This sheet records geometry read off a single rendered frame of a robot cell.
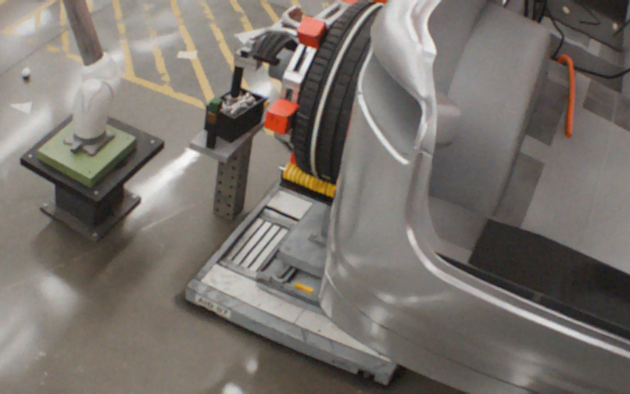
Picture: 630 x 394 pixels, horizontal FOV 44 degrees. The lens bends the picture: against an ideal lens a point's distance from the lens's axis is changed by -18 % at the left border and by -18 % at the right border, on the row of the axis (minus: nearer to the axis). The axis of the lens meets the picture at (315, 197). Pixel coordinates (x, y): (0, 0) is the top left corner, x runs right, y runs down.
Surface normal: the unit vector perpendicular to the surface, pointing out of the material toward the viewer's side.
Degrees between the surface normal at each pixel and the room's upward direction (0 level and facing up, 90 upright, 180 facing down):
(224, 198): 90
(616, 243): 19
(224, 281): 0
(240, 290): 0
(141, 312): 0
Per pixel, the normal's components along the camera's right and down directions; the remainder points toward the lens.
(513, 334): -0.47, 0.57
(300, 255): 0.15, -0.78
